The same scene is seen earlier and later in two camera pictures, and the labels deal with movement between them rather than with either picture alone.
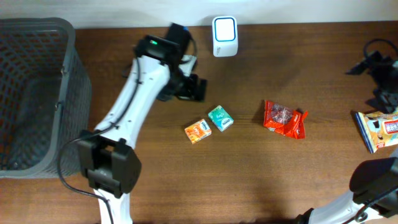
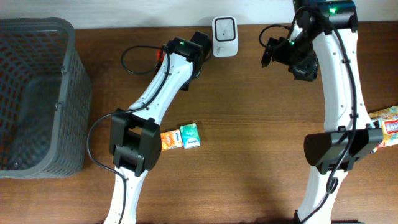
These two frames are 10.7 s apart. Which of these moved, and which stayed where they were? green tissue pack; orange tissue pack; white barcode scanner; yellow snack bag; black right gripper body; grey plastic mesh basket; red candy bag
Moved: green tissue pack; red candy bag; black right gripper body; orange tissue pack
Stayed: white barcode scanner; grey plastic mesh basket; yellow snack bag
